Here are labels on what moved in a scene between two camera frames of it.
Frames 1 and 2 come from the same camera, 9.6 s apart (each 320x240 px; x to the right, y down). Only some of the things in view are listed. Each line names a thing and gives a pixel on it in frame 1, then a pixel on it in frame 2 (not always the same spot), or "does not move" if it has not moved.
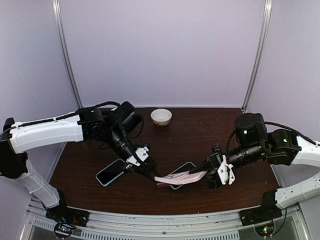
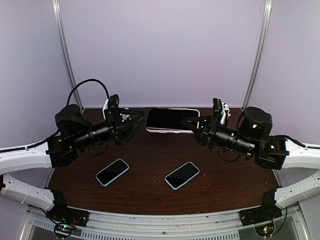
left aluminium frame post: [57, 9] does not move
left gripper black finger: [151, 173] → [127, 118]
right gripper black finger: [207, 165] → [197, 124]
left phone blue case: [112, 171] does not move
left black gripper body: [131, 168] → [113, 125]
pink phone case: [180, 177] → [169, 120]
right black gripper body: [216, 158] → [209, 134]
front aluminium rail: [212, 225] does not move
